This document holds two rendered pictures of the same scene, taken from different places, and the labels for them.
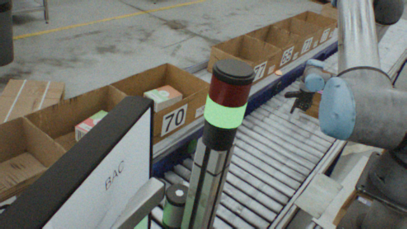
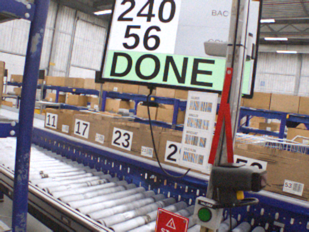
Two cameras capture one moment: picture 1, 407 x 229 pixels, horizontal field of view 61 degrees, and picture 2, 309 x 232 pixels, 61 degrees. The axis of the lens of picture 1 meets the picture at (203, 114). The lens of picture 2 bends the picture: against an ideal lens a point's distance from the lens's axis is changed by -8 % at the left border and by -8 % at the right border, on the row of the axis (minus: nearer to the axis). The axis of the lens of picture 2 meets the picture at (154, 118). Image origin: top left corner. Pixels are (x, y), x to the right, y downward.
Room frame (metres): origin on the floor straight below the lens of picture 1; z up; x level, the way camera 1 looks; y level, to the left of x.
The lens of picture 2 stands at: (0.27, -0.73, 1.20)
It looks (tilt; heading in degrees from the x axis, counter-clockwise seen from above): 3 degrees down; 96
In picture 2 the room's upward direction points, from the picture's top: 8 degrees clockwise
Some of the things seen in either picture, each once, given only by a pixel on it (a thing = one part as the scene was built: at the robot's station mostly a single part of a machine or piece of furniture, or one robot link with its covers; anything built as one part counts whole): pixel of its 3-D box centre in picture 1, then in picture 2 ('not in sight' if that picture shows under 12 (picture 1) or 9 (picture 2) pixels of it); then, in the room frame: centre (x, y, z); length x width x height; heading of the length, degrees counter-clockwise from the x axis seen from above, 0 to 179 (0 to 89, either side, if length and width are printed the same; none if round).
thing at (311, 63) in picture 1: (313, 71); not in sight; (1.75, -0.53, 1.11); 0.10 x 0.09 x 0.12; 173
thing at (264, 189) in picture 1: (241, 175); not in sight; (1.26, -0.24, 0.72); 0.52 x 0.05 x 0.05; 59
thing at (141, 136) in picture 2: not in sight; (147, 140); (0.05, 1.01, 0.96); 0.39 x 0.29 x 0.17; 149
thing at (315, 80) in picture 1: (316, 79); not in sight; (1.63, -0.53, 1.12); 0.12 x 0.12 x 0.09; 83
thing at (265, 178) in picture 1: (248, 168); not in sight; (1.31, -0.27, 0.72); 0.52 x 0.05 x 0.05; 59
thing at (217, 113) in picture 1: (227, 97); not in sight; (0.38, -0.03, 1.62); 0.05 x 0.05 x 0.06
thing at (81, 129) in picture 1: (99, 129); not in sight; (1.14, 0.42, 0.92); 0.16 x 0.11 x 0.07; 159
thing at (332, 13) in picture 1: (339, 14); not in sight; (3.75, -1.19, 0.96); 0.39 x 0.29 x 0.17; 149
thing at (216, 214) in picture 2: not in sight; (207, 213); (0.36, -0.06, 0.95); 0.07 x 0.03 x 0.07; 149
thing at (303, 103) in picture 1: (304, 98); not in sight; (1.75, -0.54, 0.94); 0.09 x 0.08 x 0.12; 59
